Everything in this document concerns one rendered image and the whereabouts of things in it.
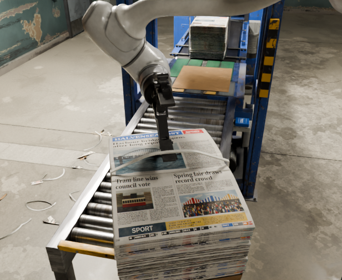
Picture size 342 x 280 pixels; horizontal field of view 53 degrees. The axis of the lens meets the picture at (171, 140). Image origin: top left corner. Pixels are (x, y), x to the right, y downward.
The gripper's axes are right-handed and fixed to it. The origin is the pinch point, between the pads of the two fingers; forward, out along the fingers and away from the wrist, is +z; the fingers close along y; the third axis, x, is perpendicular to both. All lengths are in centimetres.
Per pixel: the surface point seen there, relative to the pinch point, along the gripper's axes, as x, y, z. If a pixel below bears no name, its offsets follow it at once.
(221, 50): -71, 60, -194
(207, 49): -61, 60, -198
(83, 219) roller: 28, 51, -25
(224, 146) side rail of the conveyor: -35, 56, -63
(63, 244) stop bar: 33, 48, -12
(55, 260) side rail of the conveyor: 37, 56, -12
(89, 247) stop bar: 25, 48, -9
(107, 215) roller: 19, 53, -27
